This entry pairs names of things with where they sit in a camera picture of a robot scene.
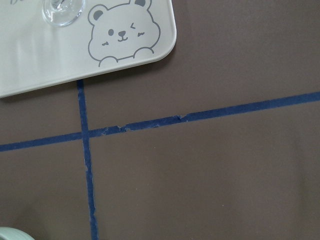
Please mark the green bowl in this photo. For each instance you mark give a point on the green bowl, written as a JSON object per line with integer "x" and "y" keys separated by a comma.
{"x": 8, "y": 233}

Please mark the cream bear tray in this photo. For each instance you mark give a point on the cream bear tray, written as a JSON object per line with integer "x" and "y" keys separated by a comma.
{"x": 109, "y": 35}

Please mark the wine glass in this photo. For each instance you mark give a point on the wine glass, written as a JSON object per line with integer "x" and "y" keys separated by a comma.
{"x": 61, "y": 13}

